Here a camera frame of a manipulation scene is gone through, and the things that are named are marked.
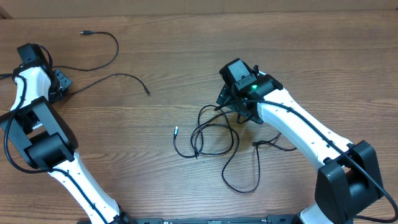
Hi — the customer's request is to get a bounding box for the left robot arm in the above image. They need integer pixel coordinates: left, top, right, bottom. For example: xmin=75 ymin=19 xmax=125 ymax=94
xmin=1 ymin=43 xmax=133 ymax=223

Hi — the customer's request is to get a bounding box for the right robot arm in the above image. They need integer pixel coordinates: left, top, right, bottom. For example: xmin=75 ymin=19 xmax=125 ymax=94
xmin=216 ymin=58 xmax=382 ymax=223

